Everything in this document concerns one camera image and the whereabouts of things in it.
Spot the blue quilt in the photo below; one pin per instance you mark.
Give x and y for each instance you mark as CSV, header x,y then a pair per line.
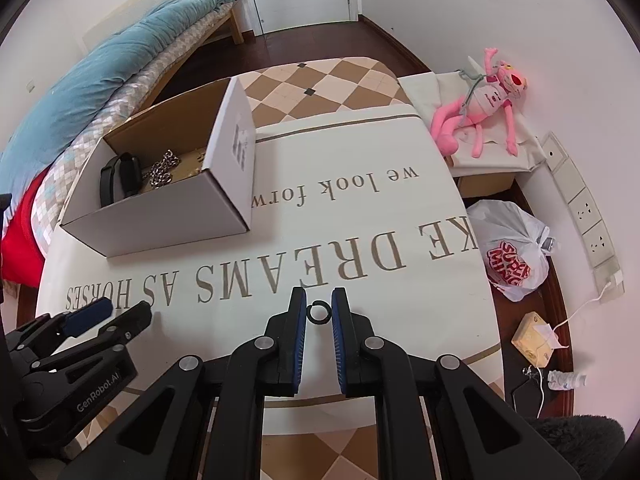
x,y
100,75

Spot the checkered printed tablecloth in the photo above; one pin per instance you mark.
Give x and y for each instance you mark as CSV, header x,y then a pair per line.
x,y
350,270

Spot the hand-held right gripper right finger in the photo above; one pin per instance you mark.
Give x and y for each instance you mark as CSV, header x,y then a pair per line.
x,y
338,345

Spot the clear plastic bottle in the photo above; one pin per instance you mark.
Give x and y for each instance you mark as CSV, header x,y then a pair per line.
x,y
565,381

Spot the cardboard box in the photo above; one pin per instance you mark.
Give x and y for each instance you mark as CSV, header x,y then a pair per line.
x,y
165,220

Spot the white plastic bag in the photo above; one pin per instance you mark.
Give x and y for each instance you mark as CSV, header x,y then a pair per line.
x,y
505,230

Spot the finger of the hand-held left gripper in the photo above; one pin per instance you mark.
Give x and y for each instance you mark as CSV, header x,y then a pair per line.
x,y
132,320
87,317

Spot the flat black object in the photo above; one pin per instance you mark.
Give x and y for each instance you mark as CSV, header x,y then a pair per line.
x,y
527,397

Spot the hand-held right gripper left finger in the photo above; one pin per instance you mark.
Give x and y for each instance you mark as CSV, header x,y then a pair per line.
x,y
298,345

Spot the red bed sheet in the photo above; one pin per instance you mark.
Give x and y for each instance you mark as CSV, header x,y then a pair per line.
x,y
20,240

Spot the brown cardboard carton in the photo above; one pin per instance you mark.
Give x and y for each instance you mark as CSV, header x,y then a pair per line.
x,y
485,185

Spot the pink plush toy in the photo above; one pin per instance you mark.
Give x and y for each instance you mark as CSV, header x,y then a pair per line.
x,y
487,100

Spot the black smartwatch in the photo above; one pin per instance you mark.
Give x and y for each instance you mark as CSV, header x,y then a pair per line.
x,y
125,175

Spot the wooden bed frame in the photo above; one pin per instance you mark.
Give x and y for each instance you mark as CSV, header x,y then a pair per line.
x,y
236,27

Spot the white wall outlet panel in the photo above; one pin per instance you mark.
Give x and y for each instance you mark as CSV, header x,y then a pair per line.
x,y
582,205

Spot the yellow tissue pack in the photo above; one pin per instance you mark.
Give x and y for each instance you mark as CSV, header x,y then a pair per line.
x,y
530,340

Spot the checkered pastel mattress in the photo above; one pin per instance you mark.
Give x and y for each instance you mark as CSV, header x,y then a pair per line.
x,y
75,160

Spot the cream cloth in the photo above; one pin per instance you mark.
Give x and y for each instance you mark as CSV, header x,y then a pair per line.
x,y
425,95

